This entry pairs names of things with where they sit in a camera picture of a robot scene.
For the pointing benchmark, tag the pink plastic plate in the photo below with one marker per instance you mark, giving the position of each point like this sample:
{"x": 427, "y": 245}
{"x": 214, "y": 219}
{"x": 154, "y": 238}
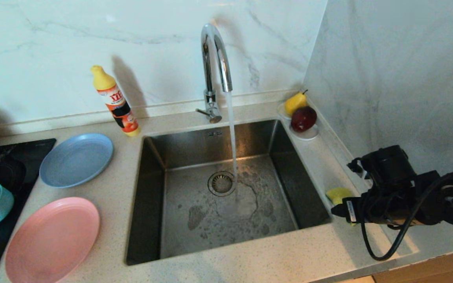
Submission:
{"x": 51, "y": 241}

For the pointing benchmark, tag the yellow green sponge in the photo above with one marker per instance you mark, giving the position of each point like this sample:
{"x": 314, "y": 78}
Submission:
{"x": 338, "y": 194}

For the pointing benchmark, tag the blue plastic plate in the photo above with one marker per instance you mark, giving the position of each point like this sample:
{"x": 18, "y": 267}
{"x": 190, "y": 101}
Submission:
{"x": 75, "y": 161}

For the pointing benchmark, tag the small white saucer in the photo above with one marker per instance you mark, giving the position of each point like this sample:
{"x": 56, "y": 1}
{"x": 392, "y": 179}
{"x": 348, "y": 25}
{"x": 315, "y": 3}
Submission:
{"x": 307, "y": 135}
{"x": 280, "y": 111}

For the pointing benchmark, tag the stainless steel sink basin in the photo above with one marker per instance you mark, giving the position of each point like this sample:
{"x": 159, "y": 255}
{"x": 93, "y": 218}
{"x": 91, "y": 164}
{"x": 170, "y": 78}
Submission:
{"x": 187, "y": 236}

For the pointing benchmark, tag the yellow pear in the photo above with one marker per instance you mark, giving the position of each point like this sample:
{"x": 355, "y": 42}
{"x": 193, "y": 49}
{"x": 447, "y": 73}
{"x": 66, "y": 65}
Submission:
{"x": 294, "y": 103}

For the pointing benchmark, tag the dark red apple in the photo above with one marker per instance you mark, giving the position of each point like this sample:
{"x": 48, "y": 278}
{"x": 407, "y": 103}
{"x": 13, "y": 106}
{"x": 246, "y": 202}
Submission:
{"x": 303, "y": 119}

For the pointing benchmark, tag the wooden cabinet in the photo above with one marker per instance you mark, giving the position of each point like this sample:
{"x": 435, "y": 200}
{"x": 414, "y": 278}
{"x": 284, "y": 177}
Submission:
{"x": 439, "y": 269}

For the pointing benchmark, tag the chrome gooseneck faucet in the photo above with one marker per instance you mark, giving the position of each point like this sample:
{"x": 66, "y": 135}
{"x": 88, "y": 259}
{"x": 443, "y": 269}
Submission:
{"x": 209, "y": 78}

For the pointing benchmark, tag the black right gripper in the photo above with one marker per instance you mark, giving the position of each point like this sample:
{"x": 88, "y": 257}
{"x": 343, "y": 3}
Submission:
{"x": 391, "y": 169}

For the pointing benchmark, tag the black induction cooktop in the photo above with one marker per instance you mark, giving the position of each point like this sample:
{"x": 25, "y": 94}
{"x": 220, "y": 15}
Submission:
{"x": 34, "y": 153}

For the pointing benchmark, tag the yellow-capped orange dish soap bottle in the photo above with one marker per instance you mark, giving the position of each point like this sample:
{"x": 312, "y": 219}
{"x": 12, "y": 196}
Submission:
{"x": 117, "y": 106}

